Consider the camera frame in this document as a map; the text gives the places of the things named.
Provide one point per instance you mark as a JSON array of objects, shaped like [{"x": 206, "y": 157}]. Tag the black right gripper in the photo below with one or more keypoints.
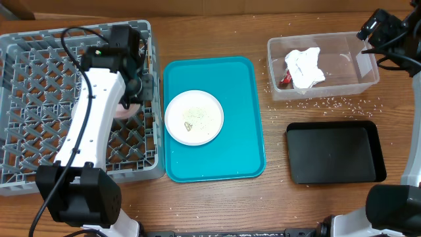
[{"x": 377, "y": 38}]

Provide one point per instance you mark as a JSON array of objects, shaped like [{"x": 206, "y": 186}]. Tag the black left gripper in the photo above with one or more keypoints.
[{"x": 128, "y": 100}]

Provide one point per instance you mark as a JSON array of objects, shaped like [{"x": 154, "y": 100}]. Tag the small white plate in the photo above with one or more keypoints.
[{"x": 121, "y": 113}]

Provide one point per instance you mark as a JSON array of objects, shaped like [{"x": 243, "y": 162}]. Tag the large white plate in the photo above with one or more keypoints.
[{"x": 194, "y": 118}]

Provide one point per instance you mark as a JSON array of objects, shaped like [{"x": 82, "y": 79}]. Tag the white napkin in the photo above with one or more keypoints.
[{"x": 303, "y": 68}]

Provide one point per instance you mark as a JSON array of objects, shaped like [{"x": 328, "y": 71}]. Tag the red snack wrapper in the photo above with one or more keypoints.
[{"x": 286, "y": 78}]

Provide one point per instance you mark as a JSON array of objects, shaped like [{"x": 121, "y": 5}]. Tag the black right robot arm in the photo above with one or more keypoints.
[{"x": 390, "y": 209}]

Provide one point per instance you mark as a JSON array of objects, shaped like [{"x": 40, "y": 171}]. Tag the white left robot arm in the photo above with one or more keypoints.
[{"x": 76, "y": 188}]

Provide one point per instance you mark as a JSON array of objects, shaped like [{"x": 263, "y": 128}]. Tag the grey dishwasher rack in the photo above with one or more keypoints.
[{"x": 39, "y": 87}]

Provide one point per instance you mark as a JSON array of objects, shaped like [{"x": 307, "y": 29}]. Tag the clear plastic bin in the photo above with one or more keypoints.
[{"x": 347, "y": 71}]

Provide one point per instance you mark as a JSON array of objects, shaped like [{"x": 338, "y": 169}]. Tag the black tray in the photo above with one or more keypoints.
[{"x": 335, "y": 152}]

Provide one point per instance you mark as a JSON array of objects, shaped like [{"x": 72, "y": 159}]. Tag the teal plastic tray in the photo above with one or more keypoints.
[{"x": 238, "y": 149}]

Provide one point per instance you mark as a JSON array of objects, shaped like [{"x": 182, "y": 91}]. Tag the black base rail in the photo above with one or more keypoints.
[{"x": 289, "y": 232}]

